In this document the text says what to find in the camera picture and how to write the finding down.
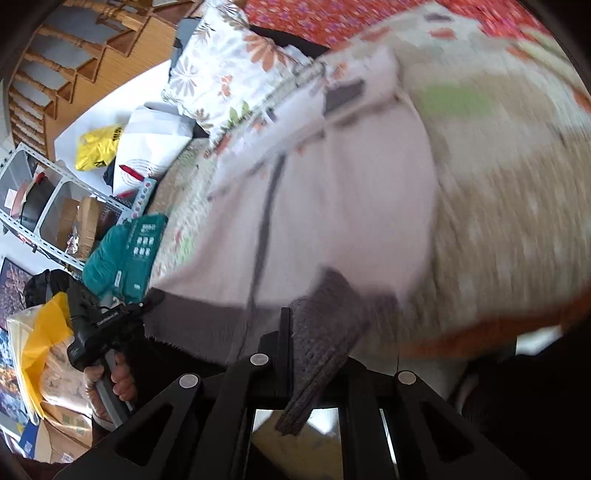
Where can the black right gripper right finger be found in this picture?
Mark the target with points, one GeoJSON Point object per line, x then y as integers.
{"type": "Point", "coordinates": [398, 427]}

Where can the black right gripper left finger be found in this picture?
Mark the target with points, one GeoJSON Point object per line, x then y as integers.
{"type": "Point", "coordinates": [200, 428]}

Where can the pink floral knit cardigan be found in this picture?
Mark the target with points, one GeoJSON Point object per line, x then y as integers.
{"type": "Point", "coordinates": [326, 210]}

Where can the person's left hand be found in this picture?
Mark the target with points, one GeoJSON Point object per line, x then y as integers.
{"type": "Point", "coordinates": [124, 386]}

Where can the yellow and white plastic bag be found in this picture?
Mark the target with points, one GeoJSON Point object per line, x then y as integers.
{"type": "Point", "coordinates": [38, 339]}

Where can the teal package box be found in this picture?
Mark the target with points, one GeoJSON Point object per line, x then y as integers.
{"type": "Point", "coordinates": [122, 262]}

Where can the white metal shelf rack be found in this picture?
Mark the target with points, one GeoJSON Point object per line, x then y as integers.
{"type": "Point", "coordinates": [41, 231]}

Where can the colourful dotted paper strip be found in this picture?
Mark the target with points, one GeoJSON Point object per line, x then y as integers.
{"type": "Point", "coordinates": [142, 198]}

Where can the wooden staircase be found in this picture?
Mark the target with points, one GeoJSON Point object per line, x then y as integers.
{"type": "Point", "coordinates": [68, 55]}

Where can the white floral pillow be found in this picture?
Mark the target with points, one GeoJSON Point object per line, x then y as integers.
{"type": "Point", "coordinates": [227, 67]}

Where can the heart patterned quilted bedspread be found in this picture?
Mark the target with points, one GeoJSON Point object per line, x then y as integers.
{"type": "Point", "coordinates": [510, 138]}

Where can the red floral bedsheet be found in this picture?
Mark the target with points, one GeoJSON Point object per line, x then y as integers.
{"type": "Point", "coordinates": [329, 22]}

